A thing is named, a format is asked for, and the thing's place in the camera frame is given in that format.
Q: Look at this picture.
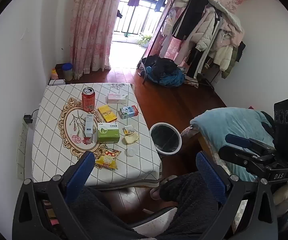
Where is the yellow carton box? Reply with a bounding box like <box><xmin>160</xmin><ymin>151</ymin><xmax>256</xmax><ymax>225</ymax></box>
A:
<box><xmin>98</xmin><ymin>105</ymin><xmax>117</xmax><ymax>123</ymax></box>

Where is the red drink can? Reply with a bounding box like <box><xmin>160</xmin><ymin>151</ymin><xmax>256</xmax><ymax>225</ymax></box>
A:
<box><xmin>82</xmin><ymin>87</ymin><xmax>96</xmax><ymax>112</ymax></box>

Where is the pile of dark clothes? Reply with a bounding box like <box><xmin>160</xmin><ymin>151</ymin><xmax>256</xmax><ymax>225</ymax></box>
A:
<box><xmin>140</xmin><ymin>55</ymin><xmax>199</xmax><ymax>88</ymax></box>

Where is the orange snack packet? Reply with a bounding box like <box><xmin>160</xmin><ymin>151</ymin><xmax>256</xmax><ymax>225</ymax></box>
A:
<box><xmin>101</xmin><ymin>148</ymin><xmax>122</xmax><ymax>158</ymax></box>

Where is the crumpled yellow wrapper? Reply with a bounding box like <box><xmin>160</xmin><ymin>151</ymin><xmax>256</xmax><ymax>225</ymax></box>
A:
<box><xmin>123</xmin><ymin>133</ymin><xmax>139</xmax><ymax>145</ymax></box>

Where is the checked floral tablecloth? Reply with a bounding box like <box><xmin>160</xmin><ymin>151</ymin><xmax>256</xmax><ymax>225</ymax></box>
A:
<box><xmin>31</xmin><ymin>82</ymin><xmax>162</xmax><ymax>188</ymax></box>

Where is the potted plant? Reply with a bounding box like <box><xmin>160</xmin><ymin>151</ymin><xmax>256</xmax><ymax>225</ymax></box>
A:
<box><xmin>136</xmin><ymin>34</ymin><xmax>153</xmax><ymax>48</ymax></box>

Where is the jar with blue lid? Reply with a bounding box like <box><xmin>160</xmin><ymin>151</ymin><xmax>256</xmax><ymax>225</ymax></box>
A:
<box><xmin>62</xmin><ymin>63</ymin><xmax>73</xmax><ymax>81</ymax></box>

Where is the yellow snack packet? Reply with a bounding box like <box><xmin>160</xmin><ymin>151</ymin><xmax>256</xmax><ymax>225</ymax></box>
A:
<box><xmin>95</xmin><ymin>155</ymin><xmax>118</xmax><ymax>170</ymax></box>

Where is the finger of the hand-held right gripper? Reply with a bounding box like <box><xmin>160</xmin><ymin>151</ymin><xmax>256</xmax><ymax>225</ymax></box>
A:
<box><xmin>225</xmin><ymin>133</ymin><xmax>276</xmax><ymax>156</ymax></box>
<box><xmin>218</xmin><ymin>145</ymin><xmax>274</xmax><ymax>174</ymax></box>

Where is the dark box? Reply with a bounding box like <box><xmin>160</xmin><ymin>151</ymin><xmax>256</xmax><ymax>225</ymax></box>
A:
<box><xmin>55</xmin><ymin>64</ymin><xmax>67</xmax><ymax>79</ymax></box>

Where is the person's right leg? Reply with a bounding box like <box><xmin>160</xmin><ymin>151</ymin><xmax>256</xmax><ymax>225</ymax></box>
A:
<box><xmin>156</xmin><ymin>172</ymin><xmax>232</xmax><ymax>240</ymax></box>

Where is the balcony railing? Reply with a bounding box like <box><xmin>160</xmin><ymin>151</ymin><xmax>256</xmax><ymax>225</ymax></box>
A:
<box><xmin>114</xmin><ymin>2</ymin><xmax>159</xmax><ymax>35</ymax></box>

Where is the blue milk carton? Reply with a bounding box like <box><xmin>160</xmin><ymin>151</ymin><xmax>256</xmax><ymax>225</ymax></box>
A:
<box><xmin>119</xmin><ymin>105</ymin><xmax>139</xmax><ymax>119</ymax></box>

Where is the person's right forearm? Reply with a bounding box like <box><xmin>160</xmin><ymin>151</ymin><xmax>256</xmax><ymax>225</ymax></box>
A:
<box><xmin>271</xmin><ymin>181</ymin><xmax>288</xmax><ymax>230</ymax></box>

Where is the light blue blanket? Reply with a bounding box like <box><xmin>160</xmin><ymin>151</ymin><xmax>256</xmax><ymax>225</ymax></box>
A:
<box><xmin>190</xmin><ymin>107</ymin><xmax>276</xmax><ymax>180</ymax></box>

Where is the clothes rack with coats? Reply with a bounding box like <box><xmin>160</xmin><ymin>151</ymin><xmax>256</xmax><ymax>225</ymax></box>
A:
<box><xmin>160</xmin><ymin>0</ymin><xmax>246</xmax><ymax>85</ymax></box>

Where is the person's leg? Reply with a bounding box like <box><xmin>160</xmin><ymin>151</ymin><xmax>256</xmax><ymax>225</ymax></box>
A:
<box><xmin>67</xmin><ymin>187</ymin><xmax>159</xmax><ymax>240</ymax></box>
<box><xmin>156</xmin><ymin>172</ymin><xmax>232</xmax><ymax>240</ymax></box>

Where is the white stool seat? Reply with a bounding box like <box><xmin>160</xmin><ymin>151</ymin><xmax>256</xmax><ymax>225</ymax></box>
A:
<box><xmin>132</xmin><ymin>205</ymin><xmax>181</xmax><ymax>238</ymax></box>

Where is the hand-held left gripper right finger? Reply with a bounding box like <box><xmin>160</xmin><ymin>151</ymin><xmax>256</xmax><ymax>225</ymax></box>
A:
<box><xmin>196</xmin><ymin>151</ymin><xmax>278</xmax><ymax>240</ymax></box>

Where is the striped patterned cloth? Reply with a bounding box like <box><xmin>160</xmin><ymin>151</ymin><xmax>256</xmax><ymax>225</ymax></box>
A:
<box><xmin>41</xmin><ymin>199</ymin><xmax>68</xmax><ymax>239</ymax></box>

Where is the person's left leg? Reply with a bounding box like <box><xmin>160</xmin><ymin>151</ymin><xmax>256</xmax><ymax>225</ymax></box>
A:
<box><xmin>67</xmin><ymin>187</ymin><xmax>159</xmax><ymax>240</ymax></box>

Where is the white wall socket strip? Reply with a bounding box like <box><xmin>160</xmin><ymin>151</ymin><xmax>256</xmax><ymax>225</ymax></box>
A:
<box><xmin>16</xmin><ymin>122</ymin><xmax>29</xmax><ymax>180</ymax></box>

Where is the tall white carton box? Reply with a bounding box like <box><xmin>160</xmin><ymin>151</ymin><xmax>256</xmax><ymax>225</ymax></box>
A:
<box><xmin>84</xmin><ymin>114</ymin><xmax>94</xmax><ymax>138</ymax></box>

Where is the pink and white carton box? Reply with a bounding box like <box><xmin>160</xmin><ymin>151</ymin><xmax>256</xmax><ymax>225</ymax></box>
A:
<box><xmin>106</xmin><ymin>93</ymin><xmax>129</xmax><ymax>104</ymax></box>

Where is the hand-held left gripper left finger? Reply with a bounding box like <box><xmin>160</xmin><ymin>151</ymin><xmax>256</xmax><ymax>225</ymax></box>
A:
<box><xmin>12</xmin><ymin>151</ymin><xmax>95</xmax><ymax>240</ymax></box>

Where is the person's foot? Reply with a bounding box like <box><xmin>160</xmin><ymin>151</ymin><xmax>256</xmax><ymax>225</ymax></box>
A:
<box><xmin>149</xmin><ymin>176</ymin><xmax>177</xmax><ymax>200</ymax></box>

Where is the white trash bin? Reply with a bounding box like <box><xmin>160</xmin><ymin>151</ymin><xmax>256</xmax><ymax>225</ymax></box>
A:
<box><xmin>149</xmin><ymin>122</ymin><xmax>183</xmax><ymax>155</ymax></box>

